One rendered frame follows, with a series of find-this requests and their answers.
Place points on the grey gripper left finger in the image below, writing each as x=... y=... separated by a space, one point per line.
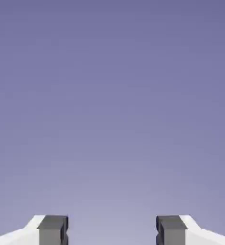
x=50 y=232

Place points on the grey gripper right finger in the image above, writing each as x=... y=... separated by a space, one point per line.
x=173 y=232

